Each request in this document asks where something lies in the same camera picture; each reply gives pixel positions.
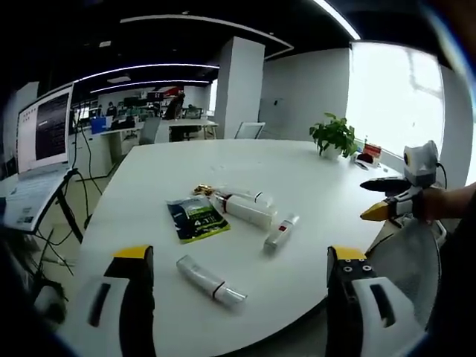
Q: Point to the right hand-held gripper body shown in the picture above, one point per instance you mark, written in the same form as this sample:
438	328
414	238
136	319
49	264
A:
420	163

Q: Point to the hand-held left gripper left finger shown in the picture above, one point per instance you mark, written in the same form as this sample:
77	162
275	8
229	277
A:
111	297

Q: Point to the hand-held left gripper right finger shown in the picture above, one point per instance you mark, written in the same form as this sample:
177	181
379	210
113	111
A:
368	305

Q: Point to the white skincare bottle silver cap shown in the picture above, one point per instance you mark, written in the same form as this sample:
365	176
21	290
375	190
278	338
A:
208	280

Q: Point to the white skincare tube red label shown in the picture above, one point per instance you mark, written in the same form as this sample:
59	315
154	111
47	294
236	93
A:
280	232

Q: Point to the green skincare sachet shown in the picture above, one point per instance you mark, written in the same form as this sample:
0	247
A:
197	219

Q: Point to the clear skincare bottle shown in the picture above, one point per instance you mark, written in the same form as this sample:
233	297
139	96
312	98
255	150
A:
253	195

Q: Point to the large white skincare bottle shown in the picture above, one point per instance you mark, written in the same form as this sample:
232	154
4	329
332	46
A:
247	212

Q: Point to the gold foil skincare packet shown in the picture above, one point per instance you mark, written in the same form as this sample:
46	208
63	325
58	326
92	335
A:
202	189

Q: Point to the person's right hand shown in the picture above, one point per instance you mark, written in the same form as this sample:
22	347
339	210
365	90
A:
450	202

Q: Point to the black small object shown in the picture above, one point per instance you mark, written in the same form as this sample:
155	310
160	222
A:
363	159

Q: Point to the red box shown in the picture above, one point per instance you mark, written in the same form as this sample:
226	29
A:
372	150

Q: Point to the grey mesh chair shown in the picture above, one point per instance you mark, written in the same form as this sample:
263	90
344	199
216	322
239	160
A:
409	260

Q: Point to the green potted plant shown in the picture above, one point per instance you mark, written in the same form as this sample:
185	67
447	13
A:
332	135

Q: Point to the person's dark clothing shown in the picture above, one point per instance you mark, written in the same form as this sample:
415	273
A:
457	275

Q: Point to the black laptop stand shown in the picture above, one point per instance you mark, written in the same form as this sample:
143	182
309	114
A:
68	204

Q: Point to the white office chair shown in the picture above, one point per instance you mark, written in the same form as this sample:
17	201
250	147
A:
250	130

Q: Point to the long ceiling light strip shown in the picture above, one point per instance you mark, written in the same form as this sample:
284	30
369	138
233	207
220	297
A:
338	16

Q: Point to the grey office chair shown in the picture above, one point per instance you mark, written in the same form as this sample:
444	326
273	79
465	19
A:
150	130

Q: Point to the blue box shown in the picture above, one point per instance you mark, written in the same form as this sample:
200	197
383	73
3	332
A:
100	124

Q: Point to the open white laptop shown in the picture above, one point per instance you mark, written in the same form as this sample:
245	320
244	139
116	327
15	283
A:
44	130

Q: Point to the white office desk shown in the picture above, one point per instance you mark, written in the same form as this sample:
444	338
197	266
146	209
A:
191	128

